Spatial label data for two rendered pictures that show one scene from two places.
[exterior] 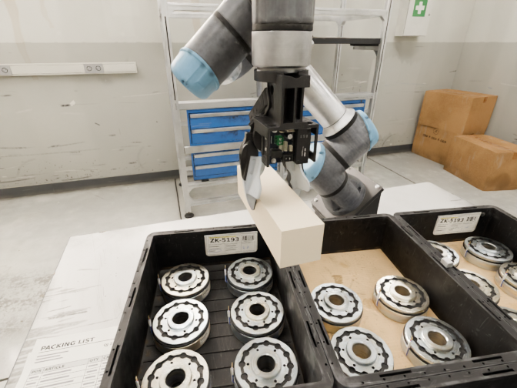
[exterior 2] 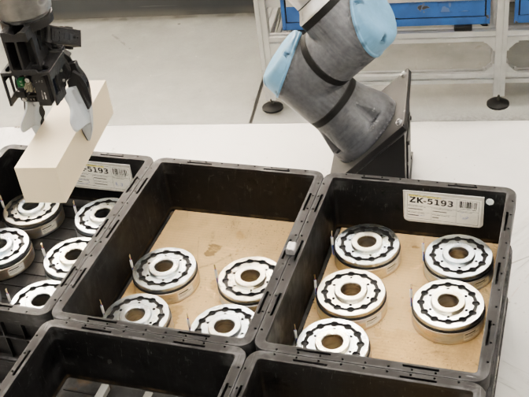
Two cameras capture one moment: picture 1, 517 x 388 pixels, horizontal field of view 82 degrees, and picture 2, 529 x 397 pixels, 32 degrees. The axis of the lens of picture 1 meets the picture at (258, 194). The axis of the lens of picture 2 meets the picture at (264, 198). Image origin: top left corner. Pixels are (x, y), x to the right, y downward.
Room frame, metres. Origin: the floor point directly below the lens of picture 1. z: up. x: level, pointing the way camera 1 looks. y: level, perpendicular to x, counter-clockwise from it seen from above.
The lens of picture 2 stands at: (-0.43, -0.86, 1.78)
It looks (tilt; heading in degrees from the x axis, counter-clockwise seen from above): 36 degrees down; 30
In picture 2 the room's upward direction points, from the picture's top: 8 degrees counter-clockwise
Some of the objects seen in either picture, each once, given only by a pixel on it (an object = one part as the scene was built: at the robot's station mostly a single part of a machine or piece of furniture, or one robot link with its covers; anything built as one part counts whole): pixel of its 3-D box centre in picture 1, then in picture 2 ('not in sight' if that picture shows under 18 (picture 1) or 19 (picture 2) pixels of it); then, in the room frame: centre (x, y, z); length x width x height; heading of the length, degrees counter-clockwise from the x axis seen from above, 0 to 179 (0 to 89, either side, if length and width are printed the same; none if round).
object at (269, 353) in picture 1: (265, 364); (41, 301); (0.30, -0.01, 0.86); 0.05 x 0.05 x 0.01
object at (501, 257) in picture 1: (488, 249); (458, 256); (0.61, -0.57, 0.86); 0.10 x 0.10 x 0.01
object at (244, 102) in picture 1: (282, 99); not in sight; (2.47, -0.19, 0.91); 1.70 x 0.10 x 0.05; 107
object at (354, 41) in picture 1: (304, 41); not in sight; (2.73, -0.37, 1.32); 1.20 x 0.45 x 0.06; 107
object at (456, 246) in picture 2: (488, 247); (458, 254); (0.61, -0.57, 0.86); 0.05 x 0.05 x 0.01
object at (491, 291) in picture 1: (470, 285); (350, 292); (0.48, -0.45, 0.86); 0.10 x 0.10 x 0.01
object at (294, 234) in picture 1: (271, 205); (68, 138); (0.44, -0.02, 1.08); 0.24 x 0.06 x 0.06; 17
